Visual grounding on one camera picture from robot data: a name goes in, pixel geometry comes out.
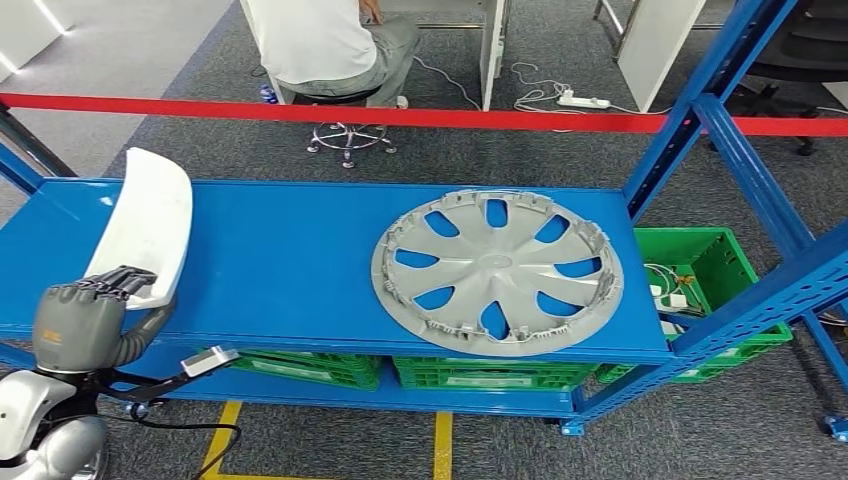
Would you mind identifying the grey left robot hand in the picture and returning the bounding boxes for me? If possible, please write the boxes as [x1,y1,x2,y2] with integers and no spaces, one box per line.
[31,264,179,372]

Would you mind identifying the white curved plastic car part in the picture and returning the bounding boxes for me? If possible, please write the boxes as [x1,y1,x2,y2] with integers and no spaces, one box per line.
[84,146,195,313]

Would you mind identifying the blue metal shelf rack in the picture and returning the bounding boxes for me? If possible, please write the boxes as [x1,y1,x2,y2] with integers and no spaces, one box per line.
[0,0,848,440]

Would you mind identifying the black stool with chrome base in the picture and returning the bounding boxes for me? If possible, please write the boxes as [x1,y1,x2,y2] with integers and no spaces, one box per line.
[291,89,400,170]

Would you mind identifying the seated person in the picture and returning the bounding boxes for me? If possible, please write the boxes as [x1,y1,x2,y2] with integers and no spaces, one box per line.
[248,0,422,109]

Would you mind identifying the long red barrier belt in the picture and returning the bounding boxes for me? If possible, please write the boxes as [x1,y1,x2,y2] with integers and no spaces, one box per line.
[0,92,848,139]

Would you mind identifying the yellow floor tape outline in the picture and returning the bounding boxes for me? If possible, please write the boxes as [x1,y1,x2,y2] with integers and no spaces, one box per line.
[198,399,455,480]

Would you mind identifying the grey plastic wheel hubcap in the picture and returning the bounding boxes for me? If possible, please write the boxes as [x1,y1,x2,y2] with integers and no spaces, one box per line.
[369,189,625,358]

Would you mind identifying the white office desk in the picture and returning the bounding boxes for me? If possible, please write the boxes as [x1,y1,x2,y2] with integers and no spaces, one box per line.
[238,0,513,113]
[592,0,709,114]

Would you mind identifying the white power strip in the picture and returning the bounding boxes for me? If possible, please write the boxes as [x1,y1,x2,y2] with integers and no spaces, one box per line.
[557,92,612,111]

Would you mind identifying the open green plastic crate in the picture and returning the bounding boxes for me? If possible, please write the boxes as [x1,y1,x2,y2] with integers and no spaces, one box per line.
[596,227,794,386]

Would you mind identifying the black office chair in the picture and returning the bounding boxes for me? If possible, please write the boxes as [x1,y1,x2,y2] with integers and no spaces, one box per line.
[712,0,848,158]

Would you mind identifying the chrome stanchion post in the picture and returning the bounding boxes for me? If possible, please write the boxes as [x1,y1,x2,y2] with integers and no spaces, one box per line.
[0,105,79,180]

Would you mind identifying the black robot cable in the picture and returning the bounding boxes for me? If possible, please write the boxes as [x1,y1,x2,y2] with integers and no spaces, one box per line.
[99,411,243,480]

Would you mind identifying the white floor cable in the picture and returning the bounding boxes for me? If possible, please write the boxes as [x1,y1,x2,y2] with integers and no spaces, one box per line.
[413,56,483,113]

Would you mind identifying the tangled white cable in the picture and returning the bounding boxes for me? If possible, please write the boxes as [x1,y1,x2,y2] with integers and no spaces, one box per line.
[510,62,670,119]

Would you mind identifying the white chargers with cables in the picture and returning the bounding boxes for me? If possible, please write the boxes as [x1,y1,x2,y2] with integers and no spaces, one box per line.
[645,263,705,314]

